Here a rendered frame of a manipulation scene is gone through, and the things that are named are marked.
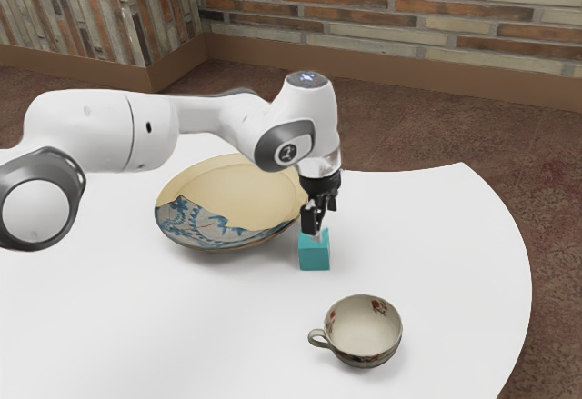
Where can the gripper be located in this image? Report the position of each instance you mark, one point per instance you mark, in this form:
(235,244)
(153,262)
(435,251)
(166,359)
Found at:
(320,184)

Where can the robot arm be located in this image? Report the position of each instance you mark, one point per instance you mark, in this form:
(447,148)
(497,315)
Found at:
(150,128)

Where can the teal block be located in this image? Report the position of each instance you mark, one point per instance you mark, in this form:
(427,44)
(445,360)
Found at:
(313,255)

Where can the cream plate with blue pattern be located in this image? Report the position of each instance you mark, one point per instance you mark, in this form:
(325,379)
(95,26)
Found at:
(232,199)

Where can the white floral teacup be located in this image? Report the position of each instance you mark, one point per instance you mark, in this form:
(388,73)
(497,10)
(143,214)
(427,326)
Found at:
(361,328)

